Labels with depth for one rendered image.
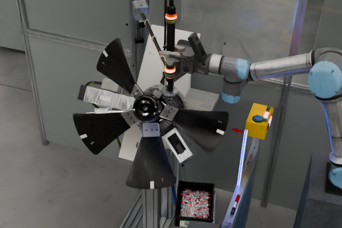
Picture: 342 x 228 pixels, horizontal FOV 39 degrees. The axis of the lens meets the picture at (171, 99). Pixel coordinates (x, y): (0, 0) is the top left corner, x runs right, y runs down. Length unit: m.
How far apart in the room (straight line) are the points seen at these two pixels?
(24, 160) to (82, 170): 0.45
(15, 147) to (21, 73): 1.05
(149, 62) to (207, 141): 0.58
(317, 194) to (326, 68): 0.63
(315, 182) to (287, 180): 1.00
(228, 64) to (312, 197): 0.67
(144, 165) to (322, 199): 0.76
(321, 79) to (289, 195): 1.62
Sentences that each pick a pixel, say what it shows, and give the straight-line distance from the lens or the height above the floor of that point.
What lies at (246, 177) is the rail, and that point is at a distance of 2.35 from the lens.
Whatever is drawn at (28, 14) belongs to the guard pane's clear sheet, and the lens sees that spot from 3.26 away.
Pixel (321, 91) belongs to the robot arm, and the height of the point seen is 1.54.
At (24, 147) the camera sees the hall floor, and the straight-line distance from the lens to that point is 3.89.
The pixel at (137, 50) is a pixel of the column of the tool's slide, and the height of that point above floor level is 1.11.
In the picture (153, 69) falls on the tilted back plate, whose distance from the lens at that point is 2.44.
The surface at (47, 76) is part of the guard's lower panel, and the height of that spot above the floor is 0.66.
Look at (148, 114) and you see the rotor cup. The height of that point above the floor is 1.21.
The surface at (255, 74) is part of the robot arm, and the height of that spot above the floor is 1.42.
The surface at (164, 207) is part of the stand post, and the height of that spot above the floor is 0.17.
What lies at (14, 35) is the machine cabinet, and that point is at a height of 0.22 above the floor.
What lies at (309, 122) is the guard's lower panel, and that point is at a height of 0.78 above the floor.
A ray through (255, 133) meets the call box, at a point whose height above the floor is 1.01.
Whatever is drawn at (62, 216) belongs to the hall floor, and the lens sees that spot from 3.35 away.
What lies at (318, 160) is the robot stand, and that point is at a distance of 2.31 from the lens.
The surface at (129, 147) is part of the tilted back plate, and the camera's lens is 2.44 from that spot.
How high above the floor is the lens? 2.51
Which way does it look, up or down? 36 degrees down
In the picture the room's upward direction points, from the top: 1 degrees clockwise
